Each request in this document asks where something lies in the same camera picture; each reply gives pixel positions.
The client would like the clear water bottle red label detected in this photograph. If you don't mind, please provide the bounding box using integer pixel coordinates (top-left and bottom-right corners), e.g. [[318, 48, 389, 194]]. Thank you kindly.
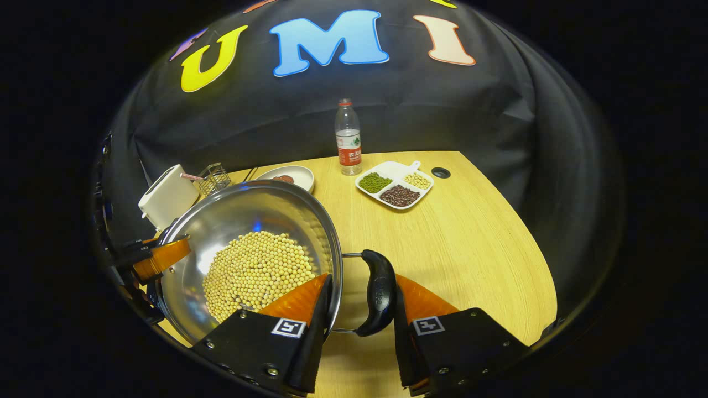
[[335, 98, 363, 176]]

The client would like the white divided dish of beans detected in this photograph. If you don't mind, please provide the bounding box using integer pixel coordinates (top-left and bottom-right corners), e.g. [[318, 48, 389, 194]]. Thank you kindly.
[[355, 160, 434, 211]]

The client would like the black backdrop cloth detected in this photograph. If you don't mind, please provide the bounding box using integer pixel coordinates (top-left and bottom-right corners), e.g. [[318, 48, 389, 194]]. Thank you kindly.
[[102, 0, 626, 332]]

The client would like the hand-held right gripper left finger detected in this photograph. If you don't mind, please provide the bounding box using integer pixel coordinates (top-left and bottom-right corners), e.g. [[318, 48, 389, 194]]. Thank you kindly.
[[191, 274, 334, 397]]

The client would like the white toaster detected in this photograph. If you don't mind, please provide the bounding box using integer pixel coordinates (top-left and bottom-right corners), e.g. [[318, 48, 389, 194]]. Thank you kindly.
[[138, 164, 200, 232]]

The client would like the wire mesh basket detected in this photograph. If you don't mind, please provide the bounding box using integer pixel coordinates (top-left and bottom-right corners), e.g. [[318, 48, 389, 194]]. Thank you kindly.
[[196, 163, 232, 197]]

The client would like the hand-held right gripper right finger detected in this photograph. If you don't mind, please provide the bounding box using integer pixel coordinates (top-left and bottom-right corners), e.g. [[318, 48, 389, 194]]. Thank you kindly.
[[394, 274, 529, 396]]

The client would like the steel pot with soybeans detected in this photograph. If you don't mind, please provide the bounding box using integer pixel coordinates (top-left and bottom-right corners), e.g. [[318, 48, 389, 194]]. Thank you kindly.
[[155, 180, 398, 346]]

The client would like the small white plate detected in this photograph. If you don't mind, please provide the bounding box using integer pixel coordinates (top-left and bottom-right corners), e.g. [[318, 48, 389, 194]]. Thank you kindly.
[[256, 165, 315, 194]]

